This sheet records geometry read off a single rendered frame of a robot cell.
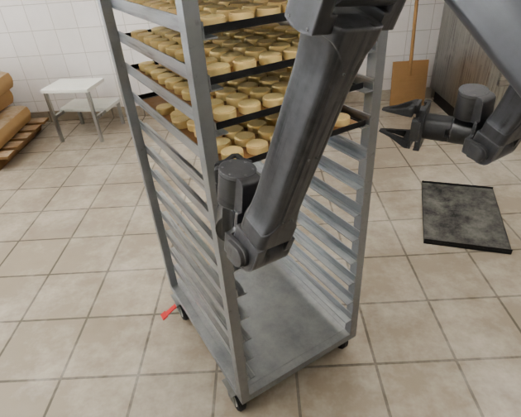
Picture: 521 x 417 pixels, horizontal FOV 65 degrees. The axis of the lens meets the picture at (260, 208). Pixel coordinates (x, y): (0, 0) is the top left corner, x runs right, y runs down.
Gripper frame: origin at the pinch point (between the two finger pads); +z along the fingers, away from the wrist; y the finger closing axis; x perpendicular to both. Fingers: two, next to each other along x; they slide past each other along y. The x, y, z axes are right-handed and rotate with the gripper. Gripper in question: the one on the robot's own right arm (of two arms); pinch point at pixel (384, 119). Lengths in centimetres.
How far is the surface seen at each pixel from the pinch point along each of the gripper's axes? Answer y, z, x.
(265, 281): 84, 43, 14
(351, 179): 21.5, 8.1, 5.8
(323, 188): 30.3, 18.5, 11.9
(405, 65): 62, 44, 270
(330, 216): 39.0, 15.1, 10.0
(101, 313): 100, 108, -21
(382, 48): -14.7, 3.6, 5.2
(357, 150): 11.6, 7.1, 5.2
